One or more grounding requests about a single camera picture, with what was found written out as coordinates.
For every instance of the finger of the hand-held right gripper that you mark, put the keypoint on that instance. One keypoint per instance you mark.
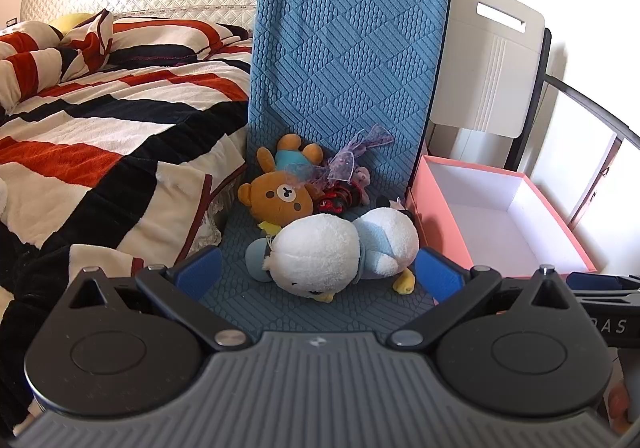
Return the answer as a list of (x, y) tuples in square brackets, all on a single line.
[(597, 280)]

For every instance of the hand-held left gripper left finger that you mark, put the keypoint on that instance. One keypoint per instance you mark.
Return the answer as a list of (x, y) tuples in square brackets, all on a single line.
[(201, 270)]

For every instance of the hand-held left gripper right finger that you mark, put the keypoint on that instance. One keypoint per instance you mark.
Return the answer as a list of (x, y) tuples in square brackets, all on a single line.
[(437, 273)]

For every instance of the pink cardboard box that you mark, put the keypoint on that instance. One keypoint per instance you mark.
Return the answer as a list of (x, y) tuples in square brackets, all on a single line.
[(435, 208)]

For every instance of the panda plush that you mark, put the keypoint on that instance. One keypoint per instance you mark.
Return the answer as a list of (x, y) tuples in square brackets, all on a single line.
[(384, 201)]

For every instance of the brown bear plush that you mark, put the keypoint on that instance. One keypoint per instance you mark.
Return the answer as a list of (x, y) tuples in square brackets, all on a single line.
[(280, 200)]

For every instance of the white duck plush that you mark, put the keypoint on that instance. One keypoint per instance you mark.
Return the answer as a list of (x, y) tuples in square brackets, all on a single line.
[(320, 248)]

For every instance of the person's right hand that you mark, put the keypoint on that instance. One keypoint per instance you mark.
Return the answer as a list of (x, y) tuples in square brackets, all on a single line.
[(620, 405)]

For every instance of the purple sheer ribbon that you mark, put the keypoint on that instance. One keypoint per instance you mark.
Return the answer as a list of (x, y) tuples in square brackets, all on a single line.
[(345, 163)]

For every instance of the pink box lid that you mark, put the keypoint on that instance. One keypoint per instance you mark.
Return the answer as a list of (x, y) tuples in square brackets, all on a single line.
[(600, 113)]

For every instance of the striped blanket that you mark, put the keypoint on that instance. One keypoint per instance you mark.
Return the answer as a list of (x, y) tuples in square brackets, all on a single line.
[(100, 128)]

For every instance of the white folding chair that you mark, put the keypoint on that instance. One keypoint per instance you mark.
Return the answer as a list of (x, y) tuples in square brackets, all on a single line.
[(490, 78)]

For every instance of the striped pillow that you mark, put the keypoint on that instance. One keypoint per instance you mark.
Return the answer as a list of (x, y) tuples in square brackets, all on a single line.
[(150, 38)]

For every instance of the yellow pillow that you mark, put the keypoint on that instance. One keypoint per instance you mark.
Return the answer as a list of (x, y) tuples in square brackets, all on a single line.
[(72, 20)]

